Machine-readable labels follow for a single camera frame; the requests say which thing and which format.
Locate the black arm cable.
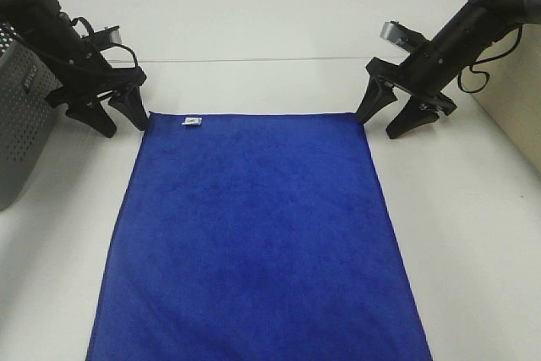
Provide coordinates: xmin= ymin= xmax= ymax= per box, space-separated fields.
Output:
xmin=458 ymin=22 xmax=525 ymax=94
xmin=69 ymin=17 xmax=139 ymax=70

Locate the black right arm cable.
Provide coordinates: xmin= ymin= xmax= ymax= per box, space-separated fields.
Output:
xmin=458 ymin=22 xmax=525 ymax=94

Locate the beige storage box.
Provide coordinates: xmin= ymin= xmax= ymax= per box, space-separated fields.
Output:
xmin=474 ymin=25 xmax=540 ymax=169

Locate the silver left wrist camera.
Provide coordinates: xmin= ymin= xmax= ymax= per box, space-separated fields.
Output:
xmin=84 ymin=25 xmax=122 ymax=50

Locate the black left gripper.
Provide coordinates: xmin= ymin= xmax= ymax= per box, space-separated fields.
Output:
xmin=45 ymin=52 xmax=148 ymax=138

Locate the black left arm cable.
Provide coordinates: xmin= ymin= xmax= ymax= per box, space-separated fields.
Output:
xmin=69 ymin=17 xmax=139 ymax=70

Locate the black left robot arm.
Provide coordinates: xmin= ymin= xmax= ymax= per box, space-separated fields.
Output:
xmin=1 ymin=0 xmax=149 ymax=138

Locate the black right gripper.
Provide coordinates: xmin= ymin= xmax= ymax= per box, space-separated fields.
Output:
xmin=355 ymin=46 xmax=456 ymax=139

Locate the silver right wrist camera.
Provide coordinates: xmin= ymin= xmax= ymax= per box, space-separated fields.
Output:
xmin=380 ymin=21 xmax=427 ymax=53

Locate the grey perforated plastic basket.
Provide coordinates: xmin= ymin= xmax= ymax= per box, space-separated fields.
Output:
xmin=1 ymin=24 xmax=60 ymax=210

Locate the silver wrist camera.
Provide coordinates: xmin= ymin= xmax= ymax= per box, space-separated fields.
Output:
xmin=380 ymin=21 xmax=427 ymax=53
xmin=84 ymin=25 xmax=122 ymax=50

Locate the blue microfibre towel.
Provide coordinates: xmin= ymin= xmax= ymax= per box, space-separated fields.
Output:
xmin=86 ymin=113 xmax=432 ymax=360

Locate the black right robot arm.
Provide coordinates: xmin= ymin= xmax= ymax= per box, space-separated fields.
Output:
xmin=355 ymin=0 xmax=540 ymax=139

